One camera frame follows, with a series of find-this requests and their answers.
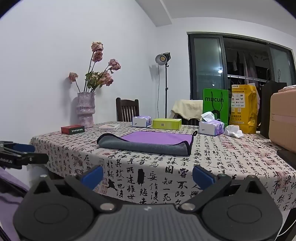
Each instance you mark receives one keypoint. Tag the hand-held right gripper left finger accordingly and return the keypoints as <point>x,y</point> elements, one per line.
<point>92,177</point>

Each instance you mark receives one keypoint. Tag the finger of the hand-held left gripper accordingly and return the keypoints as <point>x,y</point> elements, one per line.
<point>23,147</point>
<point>37,158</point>

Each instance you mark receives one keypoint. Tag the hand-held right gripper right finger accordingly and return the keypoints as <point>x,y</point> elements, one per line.
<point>203,177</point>

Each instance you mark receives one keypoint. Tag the purple and grey towel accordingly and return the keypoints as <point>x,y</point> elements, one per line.
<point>157,138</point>

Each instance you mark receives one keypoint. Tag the calligraphy printed tablecloth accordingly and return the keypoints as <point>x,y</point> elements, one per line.
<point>208,157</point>

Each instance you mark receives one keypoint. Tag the purple cloth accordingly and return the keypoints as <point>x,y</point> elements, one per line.
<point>9,204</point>

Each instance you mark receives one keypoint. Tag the red and green box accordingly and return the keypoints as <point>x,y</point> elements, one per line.
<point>72,129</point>

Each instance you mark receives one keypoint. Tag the purple and white tissue pack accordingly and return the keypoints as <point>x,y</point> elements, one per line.
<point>211,128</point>
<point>141,121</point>

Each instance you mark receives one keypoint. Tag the white and pink flat box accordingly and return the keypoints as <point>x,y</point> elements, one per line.
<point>109,127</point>

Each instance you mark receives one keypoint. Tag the crumpled white tissue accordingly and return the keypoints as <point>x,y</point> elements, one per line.
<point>233,131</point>

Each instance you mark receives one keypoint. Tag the yellow-green box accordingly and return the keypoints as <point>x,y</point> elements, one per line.
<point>166,124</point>

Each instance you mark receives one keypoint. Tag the pink speckled ceramic vase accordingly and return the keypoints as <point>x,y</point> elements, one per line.
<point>85,111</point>

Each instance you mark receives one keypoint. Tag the cream cloth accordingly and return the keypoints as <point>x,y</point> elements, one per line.
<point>187,107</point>

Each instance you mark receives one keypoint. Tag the dark wooden chair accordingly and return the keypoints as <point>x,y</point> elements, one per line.
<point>127,109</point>

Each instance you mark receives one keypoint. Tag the green paper bag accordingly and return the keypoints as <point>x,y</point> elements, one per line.
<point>215,99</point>

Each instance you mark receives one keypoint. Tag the yellow plastic bag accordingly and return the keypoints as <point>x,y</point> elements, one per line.
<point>242,109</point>

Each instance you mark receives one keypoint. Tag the black paper bag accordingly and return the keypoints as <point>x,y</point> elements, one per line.
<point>266,104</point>

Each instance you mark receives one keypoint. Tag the brown cardboard box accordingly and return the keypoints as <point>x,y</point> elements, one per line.
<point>283,118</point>

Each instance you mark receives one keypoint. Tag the dried pink roses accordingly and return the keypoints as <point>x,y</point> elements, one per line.
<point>101,77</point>

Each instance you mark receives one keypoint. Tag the dark framed sliding glass door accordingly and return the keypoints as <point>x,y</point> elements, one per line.
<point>205,67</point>

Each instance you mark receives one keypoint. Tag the hanging clothes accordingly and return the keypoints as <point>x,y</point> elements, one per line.
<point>245,64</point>

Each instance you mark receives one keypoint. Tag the studio light on stand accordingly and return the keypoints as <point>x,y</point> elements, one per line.
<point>162,59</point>

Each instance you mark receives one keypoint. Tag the metal drying rail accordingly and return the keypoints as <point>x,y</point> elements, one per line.
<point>249,78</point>

